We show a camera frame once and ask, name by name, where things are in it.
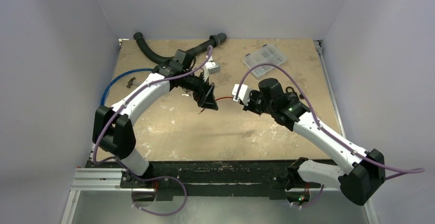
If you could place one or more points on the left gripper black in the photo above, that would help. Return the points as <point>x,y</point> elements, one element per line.
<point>210,102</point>

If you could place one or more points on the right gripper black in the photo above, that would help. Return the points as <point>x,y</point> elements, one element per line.
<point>251,101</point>

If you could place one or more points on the red cable lock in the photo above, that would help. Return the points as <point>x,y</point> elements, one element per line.
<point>218,99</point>

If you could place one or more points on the black padlock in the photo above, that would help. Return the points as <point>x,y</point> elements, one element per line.
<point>292,95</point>

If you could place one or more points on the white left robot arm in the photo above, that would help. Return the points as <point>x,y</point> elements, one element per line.
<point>113,129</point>

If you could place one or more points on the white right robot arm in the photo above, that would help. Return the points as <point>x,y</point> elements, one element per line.
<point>356,172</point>

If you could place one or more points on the clear plastic organizer box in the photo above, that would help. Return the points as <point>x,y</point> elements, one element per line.
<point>268,53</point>

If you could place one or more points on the small hammer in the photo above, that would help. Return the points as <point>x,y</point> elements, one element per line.
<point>132,82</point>

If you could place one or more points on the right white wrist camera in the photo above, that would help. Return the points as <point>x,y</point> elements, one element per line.
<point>241,94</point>

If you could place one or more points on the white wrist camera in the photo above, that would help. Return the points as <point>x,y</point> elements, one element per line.
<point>210,67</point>
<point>241,94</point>

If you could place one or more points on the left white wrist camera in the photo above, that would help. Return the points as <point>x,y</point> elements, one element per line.
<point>210,67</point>

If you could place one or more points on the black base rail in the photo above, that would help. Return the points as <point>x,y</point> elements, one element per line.
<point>219,178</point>

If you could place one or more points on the aluminium frame rail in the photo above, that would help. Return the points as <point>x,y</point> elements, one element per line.
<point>94,180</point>

